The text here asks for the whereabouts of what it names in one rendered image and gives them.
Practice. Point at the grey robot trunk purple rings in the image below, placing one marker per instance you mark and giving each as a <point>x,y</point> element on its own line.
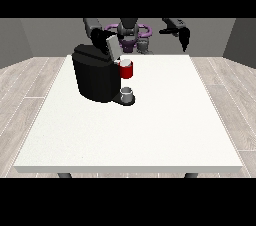
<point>128,33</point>

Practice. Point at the dark table leg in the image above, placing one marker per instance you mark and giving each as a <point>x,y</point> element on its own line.
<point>191,175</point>
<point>64,175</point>

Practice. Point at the black coffee machine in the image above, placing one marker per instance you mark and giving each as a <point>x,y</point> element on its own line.
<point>95,76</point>

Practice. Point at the small grey cup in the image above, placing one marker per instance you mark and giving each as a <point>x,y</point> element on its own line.
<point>127,94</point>

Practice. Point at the pale grey machine lid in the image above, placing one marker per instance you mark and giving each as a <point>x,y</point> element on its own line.
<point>114,47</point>

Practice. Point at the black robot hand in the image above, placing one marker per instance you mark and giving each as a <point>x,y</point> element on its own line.
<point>99,38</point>
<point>183,35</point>

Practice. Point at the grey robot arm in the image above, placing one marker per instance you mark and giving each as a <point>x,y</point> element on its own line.
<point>92,24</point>
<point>174,22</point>

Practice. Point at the red pod holder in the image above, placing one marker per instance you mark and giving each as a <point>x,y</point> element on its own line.
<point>126,72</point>

